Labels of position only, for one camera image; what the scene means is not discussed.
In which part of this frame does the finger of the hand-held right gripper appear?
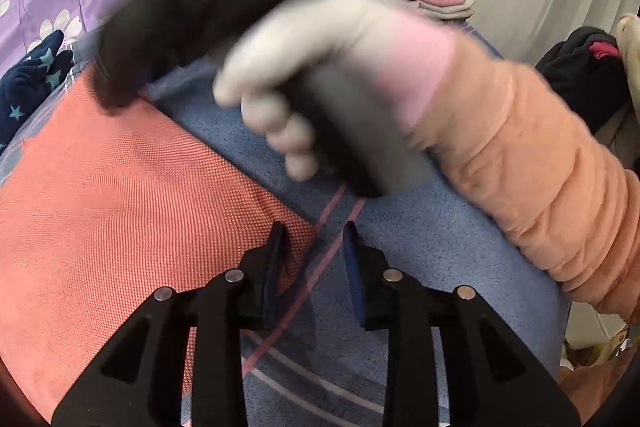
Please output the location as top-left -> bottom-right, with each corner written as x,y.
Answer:
96,4 -> 173,110

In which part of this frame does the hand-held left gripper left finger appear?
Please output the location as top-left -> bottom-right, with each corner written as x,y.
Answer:
51,221 -> 291,427

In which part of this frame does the person's right hand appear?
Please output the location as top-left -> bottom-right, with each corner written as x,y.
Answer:
212,0 -> 416,182

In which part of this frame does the beige folded garment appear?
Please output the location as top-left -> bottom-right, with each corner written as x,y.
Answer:
415,0 -> 476,20

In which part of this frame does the beige plush item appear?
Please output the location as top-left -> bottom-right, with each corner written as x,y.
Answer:
615,13 -> 640,68

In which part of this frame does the coral long-sleeve shirt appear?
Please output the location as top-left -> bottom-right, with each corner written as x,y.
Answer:
0,72 -> 318,425

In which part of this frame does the dark clothes pile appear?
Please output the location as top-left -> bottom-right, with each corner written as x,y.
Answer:
535,26 -> 633,148

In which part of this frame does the person's right forearm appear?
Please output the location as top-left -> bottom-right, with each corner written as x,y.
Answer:
380,14 -> 640,325

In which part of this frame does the blue plaid bed sheet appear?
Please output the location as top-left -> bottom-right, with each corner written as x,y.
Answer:
0,0 -> 573,427

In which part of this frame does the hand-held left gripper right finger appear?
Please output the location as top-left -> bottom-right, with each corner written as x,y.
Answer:
342,221 -> 581,427

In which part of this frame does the navy star print blanket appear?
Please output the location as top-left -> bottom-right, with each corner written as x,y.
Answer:
0,29 -> 76,152

